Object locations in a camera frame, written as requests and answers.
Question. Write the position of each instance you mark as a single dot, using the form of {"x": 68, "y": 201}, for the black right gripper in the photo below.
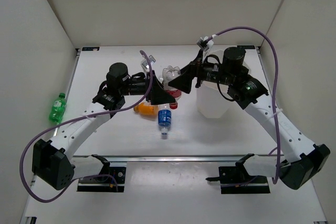
{"x": 184, "y": 81}

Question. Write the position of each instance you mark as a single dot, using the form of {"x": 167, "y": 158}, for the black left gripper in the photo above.
{"x": 159, "y": 94}

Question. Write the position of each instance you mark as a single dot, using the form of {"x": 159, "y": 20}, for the clear bottle red label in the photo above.
{"x": 168, "y": 74}

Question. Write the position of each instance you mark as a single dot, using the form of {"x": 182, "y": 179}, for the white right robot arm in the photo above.
{"x": 299, "y": 158}

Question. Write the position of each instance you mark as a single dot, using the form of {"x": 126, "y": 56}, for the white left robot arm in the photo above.
{"x": 54, "y": 160}

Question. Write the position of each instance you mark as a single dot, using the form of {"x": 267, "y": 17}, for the white plastic bin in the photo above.
{"x": 212, "y": 99}

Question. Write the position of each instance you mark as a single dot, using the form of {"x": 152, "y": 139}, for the clear bottle blue label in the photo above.
{"x": 164, "y": 120}

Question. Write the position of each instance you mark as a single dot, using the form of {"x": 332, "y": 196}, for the orange juice bottle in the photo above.
{"x": 146, "y": 109}

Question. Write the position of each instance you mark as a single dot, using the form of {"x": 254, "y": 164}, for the green plastic bottle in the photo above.
{"x": 58, "y": 109}

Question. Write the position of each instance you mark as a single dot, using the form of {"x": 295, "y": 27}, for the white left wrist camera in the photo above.
{"x": 145, "y": 63}

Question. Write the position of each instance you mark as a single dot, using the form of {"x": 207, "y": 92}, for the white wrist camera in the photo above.
{"x": 145, "y": 63}
{"x": 205, "y": 43}

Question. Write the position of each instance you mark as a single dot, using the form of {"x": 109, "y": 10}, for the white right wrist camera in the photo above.
{"x": 205, "y": 43}

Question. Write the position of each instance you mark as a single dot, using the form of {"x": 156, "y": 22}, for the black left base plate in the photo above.
{"x": 112, "y": 181}

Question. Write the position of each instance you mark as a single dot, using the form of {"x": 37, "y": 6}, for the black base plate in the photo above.
{"x": 112, "y": 181}
{"x": 234, "y": 182}

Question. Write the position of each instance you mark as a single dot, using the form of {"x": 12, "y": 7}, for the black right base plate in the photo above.
{"x": 234, "y": 182}

